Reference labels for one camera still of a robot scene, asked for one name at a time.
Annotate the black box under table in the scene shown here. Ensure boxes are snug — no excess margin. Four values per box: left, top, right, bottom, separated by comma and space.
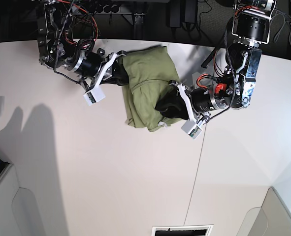
166, 0, 198, 28

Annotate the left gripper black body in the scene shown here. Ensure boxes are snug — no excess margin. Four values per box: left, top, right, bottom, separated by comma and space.
168, 80, 230, 117

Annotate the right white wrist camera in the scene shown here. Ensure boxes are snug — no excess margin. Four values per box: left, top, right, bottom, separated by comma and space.
83, 87, 105, 106

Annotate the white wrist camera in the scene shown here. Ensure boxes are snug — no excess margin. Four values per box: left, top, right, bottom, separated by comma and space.
83, 87, 105, 106
181, 120, 204, 140

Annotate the green t-shirt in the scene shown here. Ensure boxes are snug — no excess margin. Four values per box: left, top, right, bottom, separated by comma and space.
121, 46, 181, 132

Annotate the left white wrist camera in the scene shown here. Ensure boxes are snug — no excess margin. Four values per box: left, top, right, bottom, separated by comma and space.
181, 120, 204, 140

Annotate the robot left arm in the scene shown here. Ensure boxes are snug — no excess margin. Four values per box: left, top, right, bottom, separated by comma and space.
155, 0, 276, 124

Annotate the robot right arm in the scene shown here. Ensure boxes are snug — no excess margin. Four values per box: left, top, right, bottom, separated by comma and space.
36, 0, 129, 90

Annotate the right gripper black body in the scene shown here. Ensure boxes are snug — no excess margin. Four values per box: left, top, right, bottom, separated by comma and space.
70, 49, 127, 90

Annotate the grey chair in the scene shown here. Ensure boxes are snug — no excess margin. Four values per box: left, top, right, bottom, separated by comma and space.
237, 187, 291, 236
0, 164, 46, 236

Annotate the grey chair left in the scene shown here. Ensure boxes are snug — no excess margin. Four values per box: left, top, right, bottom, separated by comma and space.
0, 164, 46, 236

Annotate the aluminium table leg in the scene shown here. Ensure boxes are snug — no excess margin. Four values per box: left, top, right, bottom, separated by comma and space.
132, 14, 145, 40

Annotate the grey chair right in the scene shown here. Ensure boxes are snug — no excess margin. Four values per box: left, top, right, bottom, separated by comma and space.
237, 187, 291, 236

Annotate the white framed floor vent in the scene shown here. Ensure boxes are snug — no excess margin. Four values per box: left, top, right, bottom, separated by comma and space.
151, 225, 214, 236

